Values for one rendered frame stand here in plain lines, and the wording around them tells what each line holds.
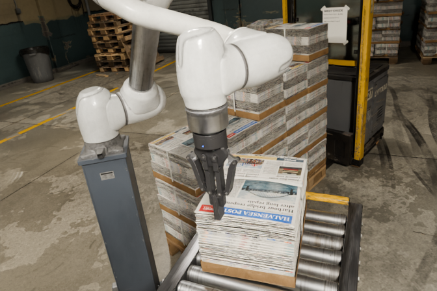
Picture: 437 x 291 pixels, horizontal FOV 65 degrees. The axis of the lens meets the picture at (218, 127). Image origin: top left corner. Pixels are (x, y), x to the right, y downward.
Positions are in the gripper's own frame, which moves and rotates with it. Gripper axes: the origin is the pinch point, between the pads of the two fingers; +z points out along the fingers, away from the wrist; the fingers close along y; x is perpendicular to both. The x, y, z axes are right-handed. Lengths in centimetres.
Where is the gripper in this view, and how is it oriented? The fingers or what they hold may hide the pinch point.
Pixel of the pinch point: (218, 204)
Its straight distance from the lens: 84.7
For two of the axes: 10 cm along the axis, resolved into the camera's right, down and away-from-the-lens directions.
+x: -4.0, 3.9, -8.3
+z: 1.0, 9.2, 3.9
